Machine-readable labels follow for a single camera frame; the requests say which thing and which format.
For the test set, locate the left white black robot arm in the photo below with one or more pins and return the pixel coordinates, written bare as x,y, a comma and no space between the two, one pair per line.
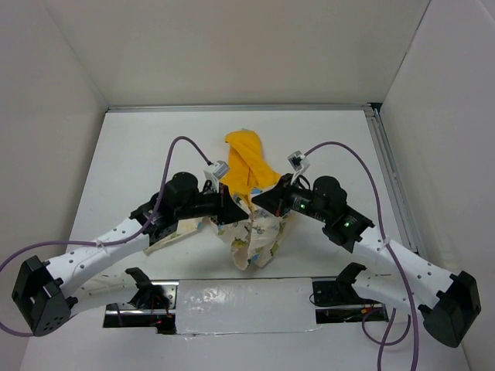
46,292

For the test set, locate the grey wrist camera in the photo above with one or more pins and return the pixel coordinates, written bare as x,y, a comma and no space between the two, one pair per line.
299,163
216,171

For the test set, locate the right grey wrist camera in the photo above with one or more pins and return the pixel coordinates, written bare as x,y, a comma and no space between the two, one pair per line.
299,163

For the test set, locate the white taped cover plate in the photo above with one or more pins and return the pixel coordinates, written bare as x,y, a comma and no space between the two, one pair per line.
257,306

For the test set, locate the aluminium frame rail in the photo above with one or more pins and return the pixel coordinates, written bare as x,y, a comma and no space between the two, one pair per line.
407,226
241,107

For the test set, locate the yellow cream dinosaur print jacket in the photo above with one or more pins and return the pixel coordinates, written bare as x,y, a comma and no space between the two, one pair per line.
252,233

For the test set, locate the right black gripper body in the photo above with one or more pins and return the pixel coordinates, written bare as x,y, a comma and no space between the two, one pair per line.
299,199

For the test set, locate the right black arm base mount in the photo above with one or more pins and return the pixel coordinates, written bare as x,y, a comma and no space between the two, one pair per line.
335,300

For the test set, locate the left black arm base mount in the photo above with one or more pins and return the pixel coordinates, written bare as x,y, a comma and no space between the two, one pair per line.
153,305

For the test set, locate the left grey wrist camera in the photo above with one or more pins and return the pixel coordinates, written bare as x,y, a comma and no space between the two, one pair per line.
216,171

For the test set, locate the aluminium frame rail right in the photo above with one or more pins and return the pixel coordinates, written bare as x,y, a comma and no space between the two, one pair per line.
407,226

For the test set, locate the aluminium frame rail back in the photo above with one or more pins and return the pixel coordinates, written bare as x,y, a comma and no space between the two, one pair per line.
241,107

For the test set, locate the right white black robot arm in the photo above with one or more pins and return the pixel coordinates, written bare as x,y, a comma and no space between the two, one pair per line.
382,269

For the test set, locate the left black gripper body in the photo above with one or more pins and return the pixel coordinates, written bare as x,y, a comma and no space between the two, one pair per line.
212,205

